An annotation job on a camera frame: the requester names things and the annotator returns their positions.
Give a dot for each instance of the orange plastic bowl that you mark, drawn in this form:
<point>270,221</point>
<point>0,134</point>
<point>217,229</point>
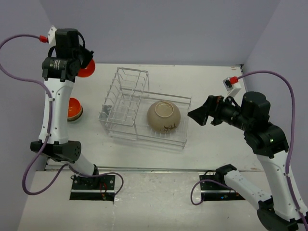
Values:
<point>88,71</point>
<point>74,104</point>

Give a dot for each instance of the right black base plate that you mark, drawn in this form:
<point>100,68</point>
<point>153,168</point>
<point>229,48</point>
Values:
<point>213,192</point>

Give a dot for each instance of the orange plastic bowl front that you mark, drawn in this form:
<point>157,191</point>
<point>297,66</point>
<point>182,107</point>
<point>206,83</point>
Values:
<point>74,104</point>

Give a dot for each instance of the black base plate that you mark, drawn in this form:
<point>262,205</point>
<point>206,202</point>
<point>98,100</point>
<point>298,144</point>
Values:
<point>93,189</point>
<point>213,192</point>

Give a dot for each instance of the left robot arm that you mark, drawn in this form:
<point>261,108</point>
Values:
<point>59,70</point>

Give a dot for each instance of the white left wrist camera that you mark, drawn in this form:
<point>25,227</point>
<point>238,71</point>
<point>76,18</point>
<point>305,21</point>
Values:
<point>51,36</point>

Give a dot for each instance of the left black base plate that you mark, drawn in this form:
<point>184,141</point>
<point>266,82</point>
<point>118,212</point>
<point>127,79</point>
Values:
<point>93,189</point>

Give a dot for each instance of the white wire dish rack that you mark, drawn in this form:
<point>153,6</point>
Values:
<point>124,112</point>

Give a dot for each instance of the large beige ceramic bowl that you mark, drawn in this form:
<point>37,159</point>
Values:
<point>163,116</point>

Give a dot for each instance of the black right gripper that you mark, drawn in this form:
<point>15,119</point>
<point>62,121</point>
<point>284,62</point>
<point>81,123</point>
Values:
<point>213,106</point>

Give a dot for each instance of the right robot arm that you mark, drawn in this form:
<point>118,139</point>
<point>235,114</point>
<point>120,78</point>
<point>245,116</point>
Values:
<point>277,210</point>

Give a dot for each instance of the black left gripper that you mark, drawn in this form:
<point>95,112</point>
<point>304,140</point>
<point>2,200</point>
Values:
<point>88,57</point>

